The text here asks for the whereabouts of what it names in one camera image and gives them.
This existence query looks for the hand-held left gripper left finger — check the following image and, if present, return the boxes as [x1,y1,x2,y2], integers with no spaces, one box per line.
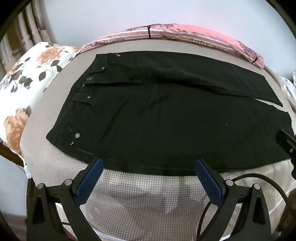
[26,158,104,241]

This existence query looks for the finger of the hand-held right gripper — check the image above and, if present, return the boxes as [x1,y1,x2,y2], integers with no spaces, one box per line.
[276,129,296,163]

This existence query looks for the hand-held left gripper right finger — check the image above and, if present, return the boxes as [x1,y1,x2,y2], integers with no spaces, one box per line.
[195,158,271,241]

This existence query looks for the black pants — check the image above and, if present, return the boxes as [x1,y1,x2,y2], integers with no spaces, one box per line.
[46,51,293,176]

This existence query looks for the beige houndstooth bed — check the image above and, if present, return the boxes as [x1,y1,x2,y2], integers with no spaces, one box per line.
[20,37,296,241]

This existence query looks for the white dotted cloth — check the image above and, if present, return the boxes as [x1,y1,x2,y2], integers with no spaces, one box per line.
[277,74,296,103]

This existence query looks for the white floral pillow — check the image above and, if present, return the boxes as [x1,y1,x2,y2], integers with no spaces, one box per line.
[0,42,81,160]

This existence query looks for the pink striped pillow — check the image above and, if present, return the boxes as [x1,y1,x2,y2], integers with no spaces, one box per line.
[80,23,265,69]

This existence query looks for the beige curtain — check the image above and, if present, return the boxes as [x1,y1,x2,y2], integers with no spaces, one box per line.
[0,5,56,67]

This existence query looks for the black cable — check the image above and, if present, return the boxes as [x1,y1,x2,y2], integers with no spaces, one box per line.
[198,173,292,232]

